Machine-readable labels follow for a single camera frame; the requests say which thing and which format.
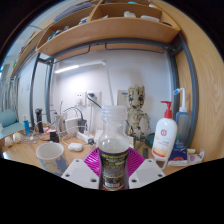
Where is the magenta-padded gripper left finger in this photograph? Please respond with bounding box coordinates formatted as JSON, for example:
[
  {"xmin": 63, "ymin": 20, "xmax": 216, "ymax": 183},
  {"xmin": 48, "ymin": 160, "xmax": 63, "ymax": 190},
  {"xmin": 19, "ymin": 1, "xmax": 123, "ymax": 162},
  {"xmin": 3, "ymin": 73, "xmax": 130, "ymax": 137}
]
[{"xmin": 61, "ymin": 146, "xmax": 103, "ymax": 191}]

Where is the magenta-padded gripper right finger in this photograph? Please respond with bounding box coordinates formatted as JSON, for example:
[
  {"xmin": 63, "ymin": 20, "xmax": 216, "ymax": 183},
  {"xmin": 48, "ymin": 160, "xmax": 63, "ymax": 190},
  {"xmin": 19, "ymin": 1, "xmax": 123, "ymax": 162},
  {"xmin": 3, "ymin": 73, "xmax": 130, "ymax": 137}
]
[{"xmin": 126, "ymin": 147, "xmax": 166, "ymax": 190}]

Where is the clear plastic drink bottle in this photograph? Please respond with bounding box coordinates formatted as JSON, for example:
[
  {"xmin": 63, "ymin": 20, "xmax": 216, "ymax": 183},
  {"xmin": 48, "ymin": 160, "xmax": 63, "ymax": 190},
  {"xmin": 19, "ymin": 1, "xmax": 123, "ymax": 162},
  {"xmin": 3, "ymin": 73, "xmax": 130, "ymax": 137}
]
[{"xmin": 97, "ymin": 105, "xmax": 131, "ymax": 192}]

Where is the white earbuds case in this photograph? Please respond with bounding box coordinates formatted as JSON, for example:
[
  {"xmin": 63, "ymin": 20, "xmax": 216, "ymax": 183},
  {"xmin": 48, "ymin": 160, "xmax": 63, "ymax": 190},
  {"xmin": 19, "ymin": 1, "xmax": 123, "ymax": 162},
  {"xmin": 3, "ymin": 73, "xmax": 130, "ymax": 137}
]
[{"xmin": 67, "ymin": 142, "xmax": 84, "ymax": 153}]

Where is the green bowl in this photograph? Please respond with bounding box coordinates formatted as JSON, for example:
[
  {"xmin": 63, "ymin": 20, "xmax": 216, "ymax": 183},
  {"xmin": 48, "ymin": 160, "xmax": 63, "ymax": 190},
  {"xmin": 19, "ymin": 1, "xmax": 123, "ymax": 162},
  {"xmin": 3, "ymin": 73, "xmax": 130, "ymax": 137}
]
[{"xmin": 145, "ymin": 132, "xmax": 156, "ymax": 150}]

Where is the white paper cup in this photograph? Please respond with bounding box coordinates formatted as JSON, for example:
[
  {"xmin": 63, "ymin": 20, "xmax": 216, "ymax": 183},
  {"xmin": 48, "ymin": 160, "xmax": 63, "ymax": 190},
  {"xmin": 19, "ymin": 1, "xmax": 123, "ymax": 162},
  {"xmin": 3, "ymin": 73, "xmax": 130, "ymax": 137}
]
[{"xmin": 35, "ymin": 141, "xmax": 70, "ymax": 177}]

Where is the blue carton box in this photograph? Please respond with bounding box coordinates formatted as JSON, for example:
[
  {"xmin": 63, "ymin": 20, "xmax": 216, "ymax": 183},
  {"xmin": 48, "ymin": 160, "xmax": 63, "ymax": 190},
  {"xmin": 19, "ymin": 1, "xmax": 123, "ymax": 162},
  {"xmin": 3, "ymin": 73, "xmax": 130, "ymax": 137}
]
[{"xmin": 167, "ymin": 143, "xmax": 189, "ymax": 167}]

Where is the white power strip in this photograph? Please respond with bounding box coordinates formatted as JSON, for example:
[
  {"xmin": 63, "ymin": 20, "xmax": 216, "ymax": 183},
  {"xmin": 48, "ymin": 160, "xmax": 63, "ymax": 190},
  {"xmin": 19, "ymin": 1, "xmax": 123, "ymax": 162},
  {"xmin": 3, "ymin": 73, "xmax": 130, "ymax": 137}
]
[{"xmin": 76, "ymin": 131, "xmax": 96, "ymax": 145}]

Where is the white red-pump lotion bottle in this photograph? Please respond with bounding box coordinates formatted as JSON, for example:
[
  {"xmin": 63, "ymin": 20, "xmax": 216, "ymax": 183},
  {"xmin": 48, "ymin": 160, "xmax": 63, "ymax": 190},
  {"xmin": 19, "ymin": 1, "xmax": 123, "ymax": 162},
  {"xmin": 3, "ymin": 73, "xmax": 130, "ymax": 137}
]
[{"xmin": 151, "ymin": 100, "xmax": 179, "ymax": 170}]

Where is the small black box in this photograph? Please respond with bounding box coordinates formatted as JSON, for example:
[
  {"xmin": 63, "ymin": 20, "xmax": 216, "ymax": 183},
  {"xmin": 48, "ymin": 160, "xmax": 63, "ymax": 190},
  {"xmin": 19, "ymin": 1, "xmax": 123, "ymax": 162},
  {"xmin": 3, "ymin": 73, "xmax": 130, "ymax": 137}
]
[{"xmin": 48, "ymin": 130, "xmax": 61, "ymax": 144}]

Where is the black power adapter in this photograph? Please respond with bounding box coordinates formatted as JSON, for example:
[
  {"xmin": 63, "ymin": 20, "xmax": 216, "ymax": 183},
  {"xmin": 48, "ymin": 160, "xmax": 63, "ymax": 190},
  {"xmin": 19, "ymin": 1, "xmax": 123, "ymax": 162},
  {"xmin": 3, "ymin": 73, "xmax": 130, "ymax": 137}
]
[{"xmin": 77, "ymin": 118, "xmax": 89, "ymax": 135}]

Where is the white charger block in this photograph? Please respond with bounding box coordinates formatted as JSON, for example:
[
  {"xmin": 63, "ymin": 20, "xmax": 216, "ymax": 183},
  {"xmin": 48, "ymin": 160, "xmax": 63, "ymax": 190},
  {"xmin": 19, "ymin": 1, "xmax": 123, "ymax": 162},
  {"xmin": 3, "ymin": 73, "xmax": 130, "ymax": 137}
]
[{"xmin": 64, "ymin": 116, "xmax": 82, "ymax": 135}]

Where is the pink white packet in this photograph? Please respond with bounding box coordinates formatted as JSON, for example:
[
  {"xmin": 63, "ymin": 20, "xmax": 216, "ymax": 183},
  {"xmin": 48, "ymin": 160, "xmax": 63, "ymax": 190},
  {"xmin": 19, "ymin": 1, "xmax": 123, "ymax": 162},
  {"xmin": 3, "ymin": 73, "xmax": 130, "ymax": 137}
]
[{"xmin": 186, "ymin": 148, "xmax": 206, "ymax": 166}]

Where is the clear blue squeeze bottle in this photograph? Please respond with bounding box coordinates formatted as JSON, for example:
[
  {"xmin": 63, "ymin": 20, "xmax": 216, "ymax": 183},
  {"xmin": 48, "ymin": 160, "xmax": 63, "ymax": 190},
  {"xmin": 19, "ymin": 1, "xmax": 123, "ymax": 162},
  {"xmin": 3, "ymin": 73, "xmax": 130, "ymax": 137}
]
[{"xmin": 172, "ymin": 87, "xmax": 191, "ymax": 148}]

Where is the brown tree figure toy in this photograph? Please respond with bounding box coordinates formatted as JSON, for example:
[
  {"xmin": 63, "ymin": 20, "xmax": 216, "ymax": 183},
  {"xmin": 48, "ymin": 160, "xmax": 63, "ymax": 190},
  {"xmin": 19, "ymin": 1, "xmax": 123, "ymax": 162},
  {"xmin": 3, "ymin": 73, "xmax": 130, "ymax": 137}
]
[{"xmin": 125, "ymin": 84, "xmax": 152, "ymax": 142}]

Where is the black electric shaver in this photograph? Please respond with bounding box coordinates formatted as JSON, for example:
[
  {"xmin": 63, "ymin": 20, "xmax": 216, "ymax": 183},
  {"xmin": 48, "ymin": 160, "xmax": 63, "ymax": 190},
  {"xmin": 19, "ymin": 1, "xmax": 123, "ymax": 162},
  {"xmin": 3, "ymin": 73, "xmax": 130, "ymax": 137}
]
[{"xmin": 34, "ymin": 107, "xmax": 45, "ymax": 135}]

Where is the blue tube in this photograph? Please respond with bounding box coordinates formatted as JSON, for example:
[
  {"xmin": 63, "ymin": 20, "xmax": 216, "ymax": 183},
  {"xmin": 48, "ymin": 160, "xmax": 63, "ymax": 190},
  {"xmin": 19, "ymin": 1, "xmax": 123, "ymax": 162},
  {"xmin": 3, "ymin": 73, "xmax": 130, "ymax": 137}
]
[{"xmin": 22, "ymin": 114, "xmax": 32, "ymax": 137}]

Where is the small white round figure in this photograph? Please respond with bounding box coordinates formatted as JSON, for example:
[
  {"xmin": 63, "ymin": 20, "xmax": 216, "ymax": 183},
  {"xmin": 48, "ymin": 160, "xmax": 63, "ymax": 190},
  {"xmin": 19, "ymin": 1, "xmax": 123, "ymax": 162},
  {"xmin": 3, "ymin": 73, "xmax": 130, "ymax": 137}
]
[
  {"xmin": 3, "ymin": 135, "xmax": 15, "ymax": 148},
  {"xmin": 12, "ymin": 131, "xmax": 24, "ymax": 144}
]

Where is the teal cushion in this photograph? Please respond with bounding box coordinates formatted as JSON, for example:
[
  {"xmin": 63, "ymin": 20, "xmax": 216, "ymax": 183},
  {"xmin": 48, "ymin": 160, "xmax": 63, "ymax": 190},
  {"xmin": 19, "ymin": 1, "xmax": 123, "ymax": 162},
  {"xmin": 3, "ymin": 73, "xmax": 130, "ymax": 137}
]
[{"xmin": 0, "ymin": 108, "xmax": 20, "ymax": 135}]

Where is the wooden shelf unit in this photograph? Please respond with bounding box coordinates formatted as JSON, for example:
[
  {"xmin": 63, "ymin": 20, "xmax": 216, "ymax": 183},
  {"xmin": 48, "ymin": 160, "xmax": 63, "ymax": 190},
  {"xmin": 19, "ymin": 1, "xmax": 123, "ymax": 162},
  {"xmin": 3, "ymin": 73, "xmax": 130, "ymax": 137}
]
[{"xmin": 9, "ymin": 0, "xmax": 183, "ymax": 80}]

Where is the white wall socket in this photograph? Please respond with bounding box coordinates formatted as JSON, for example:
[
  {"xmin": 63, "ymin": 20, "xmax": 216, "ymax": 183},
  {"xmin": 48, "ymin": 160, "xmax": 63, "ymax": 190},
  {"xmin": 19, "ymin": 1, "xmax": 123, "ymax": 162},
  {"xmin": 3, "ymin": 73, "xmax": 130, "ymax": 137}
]
[
  {"xmin": 73, "ymin": 92, "xmax": 87, "ymax": 107},
  {"xmin": 86, "ymin": 91, "xmax": 102, "ymax": 107}
]

